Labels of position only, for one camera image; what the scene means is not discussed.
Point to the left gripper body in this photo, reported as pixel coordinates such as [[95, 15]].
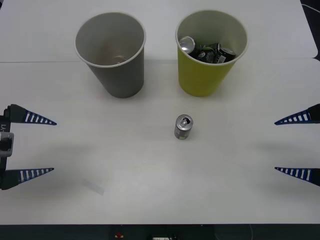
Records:
[[3, 125]]

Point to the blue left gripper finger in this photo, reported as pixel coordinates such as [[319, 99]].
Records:
[[10, 178], [17, 115]]

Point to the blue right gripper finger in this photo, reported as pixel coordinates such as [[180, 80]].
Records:
[[313, 115], [315, 175]]

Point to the black can red blue emblem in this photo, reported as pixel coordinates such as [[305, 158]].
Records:
[[181, 131]]

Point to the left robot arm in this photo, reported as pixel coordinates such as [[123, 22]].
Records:
[[6, 143]]

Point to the black can with dark lid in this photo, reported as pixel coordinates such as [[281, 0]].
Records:
[[227, 56]]

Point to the grey plastic waste bin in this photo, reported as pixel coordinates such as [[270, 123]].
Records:
[[125, 80]]

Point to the red round button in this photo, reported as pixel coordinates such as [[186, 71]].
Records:
[[119, 235]]

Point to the black can with oval emblem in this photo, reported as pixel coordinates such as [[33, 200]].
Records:
[[186, 43]]

